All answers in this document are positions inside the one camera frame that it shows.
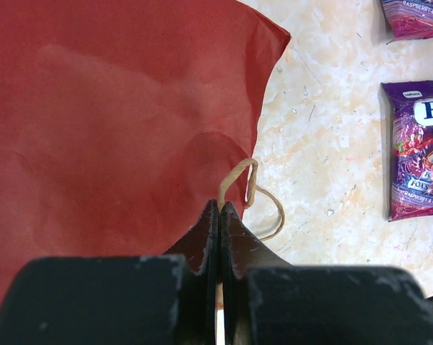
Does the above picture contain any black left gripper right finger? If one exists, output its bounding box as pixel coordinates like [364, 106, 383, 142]
[219, 203, 433, 344]

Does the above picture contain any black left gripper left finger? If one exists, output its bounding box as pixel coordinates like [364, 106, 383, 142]
[0, 201, 218, 344]

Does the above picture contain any red paper bag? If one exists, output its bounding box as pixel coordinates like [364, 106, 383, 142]
[0, 1, 291, 304]

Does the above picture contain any purple berries candy packet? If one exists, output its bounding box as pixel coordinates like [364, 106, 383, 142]
[382, 80, 433, 221]
[381, 0, 433, 40]

